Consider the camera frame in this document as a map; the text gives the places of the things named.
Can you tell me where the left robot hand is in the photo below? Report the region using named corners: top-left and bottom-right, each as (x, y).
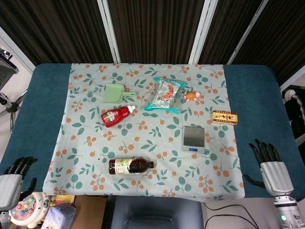
top-left (0, 156), bottom-right (38, 211)

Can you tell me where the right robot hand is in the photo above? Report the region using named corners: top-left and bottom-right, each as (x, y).
top-left (243, 139), bottom-right (295, 198)

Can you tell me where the yellow patterned small box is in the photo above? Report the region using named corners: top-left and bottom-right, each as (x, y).
top-left (212, 110), bottom-right (238, 126)

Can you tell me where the brown cardboard piece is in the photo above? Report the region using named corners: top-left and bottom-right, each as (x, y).
top-left (71, 195), bottom-right (107, 229)

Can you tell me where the silver digital scale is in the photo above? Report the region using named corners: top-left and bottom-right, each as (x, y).
top-left (182, 125), bottom-right (206, 154)

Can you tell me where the white toy with coloured balls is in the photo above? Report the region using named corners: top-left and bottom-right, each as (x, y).
top-left (9, 191), bottom-right (51, 229)

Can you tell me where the pale blue soft package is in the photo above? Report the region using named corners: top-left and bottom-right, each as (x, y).
top-left (43, 202), bottom-right (77, 229)

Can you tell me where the black and white bag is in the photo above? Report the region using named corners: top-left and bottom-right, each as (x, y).
top-left (282, 84), bottom-right (305, 142)

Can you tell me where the orange turtle toy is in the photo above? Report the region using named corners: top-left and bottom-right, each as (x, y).
top-left (183, 90), bottom-right (201, 103)

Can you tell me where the brown drink bottle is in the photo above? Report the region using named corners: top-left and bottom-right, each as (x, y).
top-left (108, 157), bottom-right (155, 176)

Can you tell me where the red ketchup bottle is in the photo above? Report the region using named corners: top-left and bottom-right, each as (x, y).
top-left (100, 104), bottom-right (137, 128)

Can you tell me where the teal snack bag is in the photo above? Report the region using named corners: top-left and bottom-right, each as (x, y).
top-left (144, 76), bottom-right (188, 115)

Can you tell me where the floral tablecloth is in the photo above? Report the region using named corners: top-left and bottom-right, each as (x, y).
top-left (42, 62), bottom-right (246, 200)

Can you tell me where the green plastic dustpan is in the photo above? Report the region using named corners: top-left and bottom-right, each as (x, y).
top-left (102, 83), bottom-right (137, 104)

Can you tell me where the dark folding screen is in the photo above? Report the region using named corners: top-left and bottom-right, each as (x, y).
top-left (0, 0), bottom-right (305, 87)

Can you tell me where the black cable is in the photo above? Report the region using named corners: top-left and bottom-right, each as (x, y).
top-left (204, 202), bottom-right (261, 229)

